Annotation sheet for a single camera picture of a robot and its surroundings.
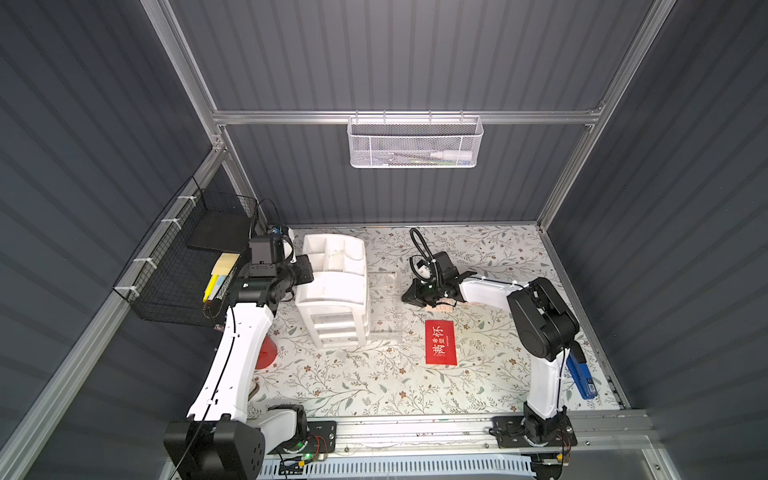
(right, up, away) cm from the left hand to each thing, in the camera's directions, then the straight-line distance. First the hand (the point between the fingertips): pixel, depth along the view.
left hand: (309, 264), depth 77 cm
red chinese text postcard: (+36, -24, +13) cm, 45 cm away
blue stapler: (+73, -30, +4) cm, 79 cm away
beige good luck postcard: (+37, -13, +12) cm, 42 cm away
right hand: (+25, -11, +17) cm, 32 cm away
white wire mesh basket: (+31, +49, +47) cm, 75 cm away
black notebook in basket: (-25, +10, +4) cm, 27 cm away
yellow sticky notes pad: (-21, 0, -1) cm, 21 cm away
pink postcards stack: (+41, -9, -4) cm, 42 cm away
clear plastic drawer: (+19, -15, +22) cm, 33 cm away
